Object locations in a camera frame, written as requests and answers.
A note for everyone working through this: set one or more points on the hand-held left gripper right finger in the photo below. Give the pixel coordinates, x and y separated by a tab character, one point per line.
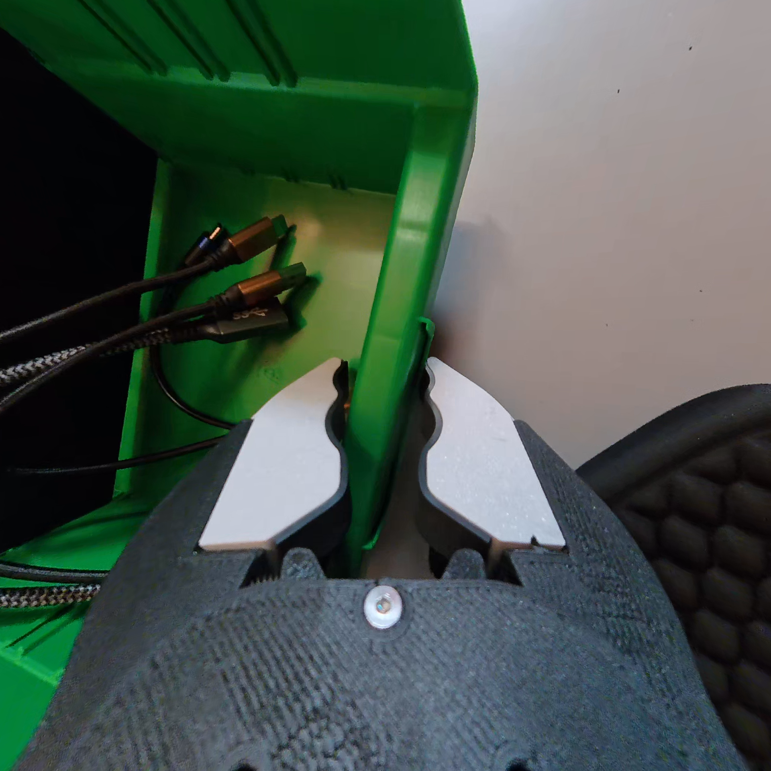
488	476

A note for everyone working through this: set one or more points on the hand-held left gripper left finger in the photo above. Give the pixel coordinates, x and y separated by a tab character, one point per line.
277	476

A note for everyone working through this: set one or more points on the green plastic bin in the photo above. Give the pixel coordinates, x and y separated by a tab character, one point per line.
301	120

